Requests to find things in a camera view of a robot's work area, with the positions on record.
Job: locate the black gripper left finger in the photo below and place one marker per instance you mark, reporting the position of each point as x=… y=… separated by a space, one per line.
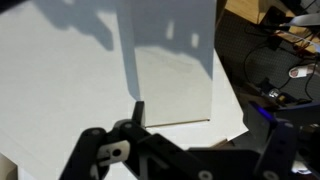
x=147 y=156

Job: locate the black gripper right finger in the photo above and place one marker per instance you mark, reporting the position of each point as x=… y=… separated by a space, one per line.
x=286 y=135

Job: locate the small white box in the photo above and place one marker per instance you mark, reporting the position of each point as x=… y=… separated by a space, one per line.
x=168 y=48

